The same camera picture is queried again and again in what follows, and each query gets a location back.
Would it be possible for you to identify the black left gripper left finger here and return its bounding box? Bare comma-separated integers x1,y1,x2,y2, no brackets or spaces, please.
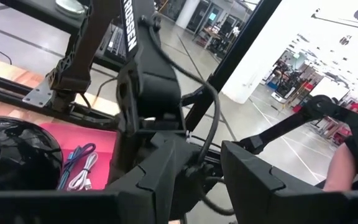
106,135,203,224

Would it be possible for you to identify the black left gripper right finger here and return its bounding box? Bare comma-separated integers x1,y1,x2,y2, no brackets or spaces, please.
221,140,347,224

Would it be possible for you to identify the white cable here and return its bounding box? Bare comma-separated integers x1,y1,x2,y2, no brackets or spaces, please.
66,151,99,192

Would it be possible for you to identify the teal braided cable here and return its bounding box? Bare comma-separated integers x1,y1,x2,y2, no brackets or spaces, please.
56,145,82,190

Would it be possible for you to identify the person's forearm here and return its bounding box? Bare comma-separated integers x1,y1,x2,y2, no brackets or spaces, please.
321,142,358,192

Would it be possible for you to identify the pink plastic bin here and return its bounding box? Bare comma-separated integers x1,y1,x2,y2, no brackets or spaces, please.
39,121,119,191

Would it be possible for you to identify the silver mounting plate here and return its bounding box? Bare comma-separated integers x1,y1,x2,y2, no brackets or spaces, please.
22,79,55,108

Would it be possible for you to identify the black keyboard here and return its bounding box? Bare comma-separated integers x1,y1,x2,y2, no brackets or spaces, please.
99,24,127,62

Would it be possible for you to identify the white round device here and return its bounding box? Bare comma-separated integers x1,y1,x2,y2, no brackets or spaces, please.
54,0,86,15

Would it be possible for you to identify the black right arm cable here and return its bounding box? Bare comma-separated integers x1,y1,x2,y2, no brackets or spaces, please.
147,24,236,217

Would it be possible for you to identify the black leader arm handle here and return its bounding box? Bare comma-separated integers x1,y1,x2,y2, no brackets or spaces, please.
236,95,358,190

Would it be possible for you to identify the black aluminium frame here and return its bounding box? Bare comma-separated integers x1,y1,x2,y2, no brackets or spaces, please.
0,0,284,133

